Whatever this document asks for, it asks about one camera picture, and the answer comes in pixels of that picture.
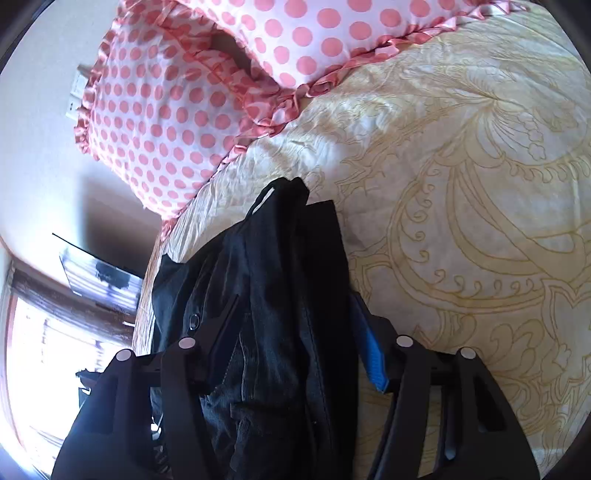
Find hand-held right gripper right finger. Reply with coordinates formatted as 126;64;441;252
348;292;541;480

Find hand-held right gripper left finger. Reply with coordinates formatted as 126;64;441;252
51;294;241;480

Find black pants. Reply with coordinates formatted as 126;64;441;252
150;176;371;480

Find bright window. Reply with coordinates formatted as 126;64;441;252
0;258;139;480

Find flat screen television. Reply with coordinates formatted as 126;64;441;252
52;233;145;311

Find yellow patterned bedspread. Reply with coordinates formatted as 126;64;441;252
131;9;591;480

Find pink polka dot pillow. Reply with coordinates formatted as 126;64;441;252
73;31;303;223
171;0;515;100

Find white wall socket panel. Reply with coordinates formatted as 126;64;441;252
65;65;93;125

